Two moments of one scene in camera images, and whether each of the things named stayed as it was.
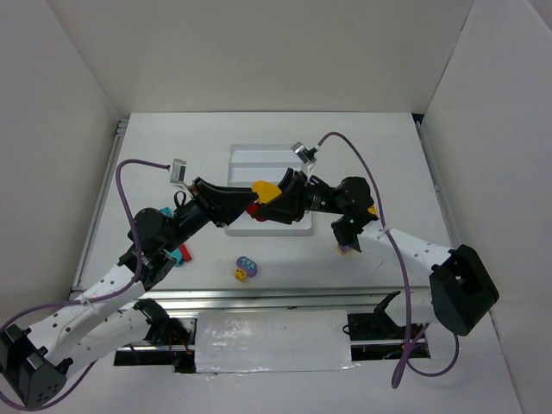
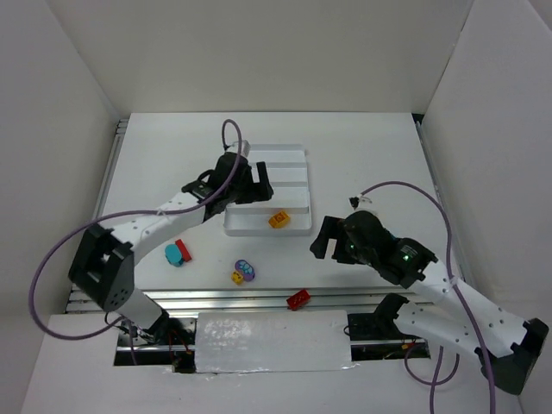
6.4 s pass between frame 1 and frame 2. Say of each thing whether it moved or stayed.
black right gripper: moved
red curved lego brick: moved
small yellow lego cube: moved
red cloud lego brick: stayed
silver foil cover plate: stayed
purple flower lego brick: moved
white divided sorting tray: stayed
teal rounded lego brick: stayed
